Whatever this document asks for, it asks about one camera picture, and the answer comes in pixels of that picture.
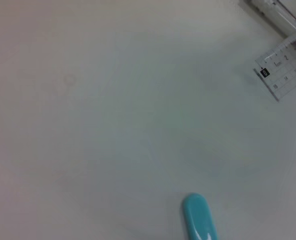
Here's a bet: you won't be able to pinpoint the transparent plastic ruler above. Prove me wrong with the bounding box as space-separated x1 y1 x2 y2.
252 32 296 103

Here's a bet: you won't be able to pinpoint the grey retractable pen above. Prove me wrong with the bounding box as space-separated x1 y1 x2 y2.
247 0 296 51

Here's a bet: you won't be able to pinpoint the blue sheathed scissors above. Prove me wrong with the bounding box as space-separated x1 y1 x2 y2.
182 192 218 240

